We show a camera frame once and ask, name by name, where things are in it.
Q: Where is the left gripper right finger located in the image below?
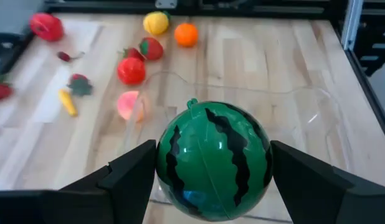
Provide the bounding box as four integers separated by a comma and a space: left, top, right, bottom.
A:
271, 140, 385, 224

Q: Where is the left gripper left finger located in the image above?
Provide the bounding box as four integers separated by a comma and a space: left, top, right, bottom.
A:
60, 139, 158, 224

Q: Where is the pink toy peach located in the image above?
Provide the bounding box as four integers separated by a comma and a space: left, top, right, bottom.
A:
116, 90, 146, 122

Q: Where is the green striped toy watermelon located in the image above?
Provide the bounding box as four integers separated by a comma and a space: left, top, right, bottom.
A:
154, 98, 274, 222

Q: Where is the yellow plastic corn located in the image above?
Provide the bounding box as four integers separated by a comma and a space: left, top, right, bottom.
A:
57, 88, 78, 118

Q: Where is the red toy strawberry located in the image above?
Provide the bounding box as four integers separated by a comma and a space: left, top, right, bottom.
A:
121, 47, 146, 62
138, 37, 164, 61
66, 73, 93, 97
0, 80, 15, 101

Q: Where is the red toy cherry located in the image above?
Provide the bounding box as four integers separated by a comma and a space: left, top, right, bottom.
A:
57, 50, 86, 63

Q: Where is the orange pumpkin toy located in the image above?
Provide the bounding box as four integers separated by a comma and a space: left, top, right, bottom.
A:
174, 22, 199, 48

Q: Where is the yellow toy lemon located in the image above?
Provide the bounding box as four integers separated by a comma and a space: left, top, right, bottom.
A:
143, 11, 171, 35

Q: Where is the clear plastic storage container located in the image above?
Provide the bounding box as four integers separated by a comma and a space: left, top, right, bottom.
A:
123, 70, 354, 223

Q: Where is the black aluminium frame rail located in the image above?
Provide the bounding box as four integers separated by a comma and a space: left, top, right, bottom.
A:
44, 0, 349, 20
0, 32, 35, 77
331, 18, 385, 147

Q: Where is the silver aluminium post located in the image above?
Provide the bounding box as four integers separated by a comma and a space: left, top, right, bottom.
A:
341, 0, 365, 50

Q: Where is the silver metal bracket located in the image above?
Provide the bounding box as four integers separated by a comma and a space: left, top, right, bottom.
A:
154, 0, 178, 9

